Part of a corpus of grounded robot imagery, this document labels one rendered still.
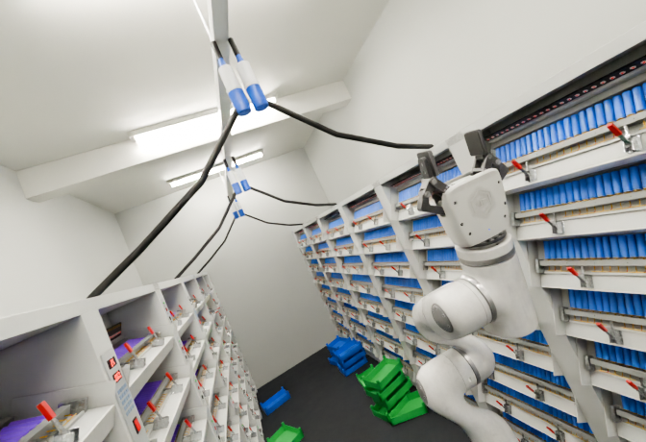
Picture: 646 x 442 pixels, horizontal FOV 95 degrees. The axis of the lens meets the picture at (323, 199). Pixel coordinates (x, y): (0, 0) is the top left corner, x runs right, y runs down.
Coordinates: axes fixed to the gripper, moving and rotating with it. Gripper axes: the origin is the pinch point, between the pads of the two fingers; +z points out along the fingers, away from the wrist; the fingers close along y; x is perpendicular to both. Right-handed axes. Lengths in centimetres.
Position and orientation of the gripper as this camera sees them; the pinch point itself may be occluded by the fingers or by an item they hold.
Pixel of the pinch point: (450, 147)
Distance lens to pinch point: 50.7
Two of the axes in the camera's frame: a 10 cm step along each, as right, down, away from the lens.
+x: -2.3, -0.3, 9.7
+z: -3.7, -9.2, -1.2
